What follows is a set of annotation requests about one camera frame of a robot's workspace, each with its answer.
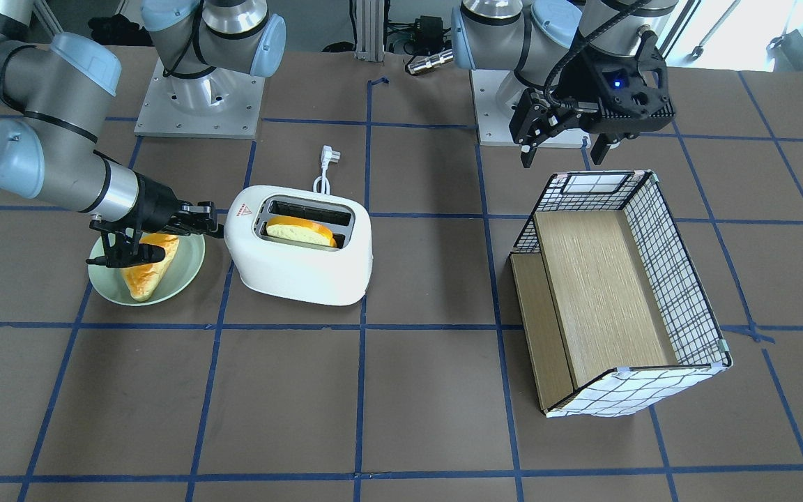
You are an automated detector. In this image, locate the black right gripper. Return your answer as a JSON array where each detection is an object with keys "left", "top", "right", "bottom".
[{"left": 86, "top": 172, "right": 224, "bottom": 269}]

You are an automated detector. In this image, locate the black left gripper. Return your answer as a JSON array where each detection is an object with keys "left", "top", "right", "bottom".
[{"left": 509, "top": 31, "right": 676, "bottom": 169}]

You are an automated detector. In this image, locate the white two-slot toaster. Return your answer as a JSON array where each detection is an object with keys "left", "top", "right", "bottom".
[{"left": 224, "top": 185, "right": 373, "bottom": 306}]

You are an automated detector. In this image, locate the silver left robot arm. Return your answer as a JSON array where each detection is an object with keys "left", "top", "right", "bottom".
[{"left": 450, "top": 1, "right": 676, "bottom": 168}]

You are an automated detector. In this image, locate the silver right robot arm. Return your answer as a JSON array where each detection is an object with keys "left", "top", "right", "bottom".
[{"left": 0, "top": 1, "right": 286, "bottom": 268}]

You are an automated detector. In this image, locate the bread slice in toaster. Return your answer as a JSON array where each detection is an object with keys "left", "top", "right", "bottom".
[{"left": 266, "top": 215, "right": 337, "bottom": 248}]

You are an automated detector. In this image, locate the light green plate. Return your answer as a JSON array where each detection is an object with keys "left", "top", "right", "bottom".
[{"left": 87, "top": 235, "right": 205, "bottom": 306}]

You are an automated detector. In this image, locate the triangular bread on plate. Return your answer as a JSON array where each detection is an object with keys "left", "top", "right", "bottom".
[{"left": 120, "top": 233, "right": 181, "bottom": 302}]

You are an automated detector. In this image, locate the silver metal cylinder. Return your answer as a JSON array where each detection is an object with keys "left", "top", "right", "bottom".
[{"left": 404, "top": 49, "right": 454, "bottom": 77}]

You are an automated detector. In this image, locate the black power adapter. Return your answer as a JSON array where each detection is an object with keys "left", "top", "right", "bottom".
[{"left": 412, "top": 15, "right": 444, "bottom": 52}]

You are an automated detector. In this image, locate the grid-pattern fabric storage box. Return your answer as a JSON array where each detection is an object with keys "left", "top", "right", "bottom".
[{"left": 510, "top": 169, "right": 733, "bottom": 418}]

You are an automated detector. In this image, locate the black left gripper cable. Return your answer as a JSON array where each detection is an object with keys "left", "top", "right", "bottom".
[{"left": 543, "top": 0, "right": 653, "bottom": 107}]

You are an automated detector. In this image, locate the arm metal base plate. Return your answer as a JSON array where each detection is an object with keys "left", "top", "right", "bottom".
[
  {"left": 469, "top": 69, "right": 592, "bottom": 149},
  {"left": 134, "top": 61, "right": 267, "bottom": 139}
]

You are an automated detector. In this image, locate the white toaster power cable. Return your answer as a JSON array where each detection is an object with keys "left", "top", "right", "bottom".
[{"left": 313, "top": 144, "right": 340, "bottom": 195}]

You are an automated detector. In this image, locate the aluminium profile post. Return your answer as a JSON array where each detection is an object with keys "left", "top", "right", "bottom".
[{"left": 349, "top": 1, "right": 388, "bottom": 63}]

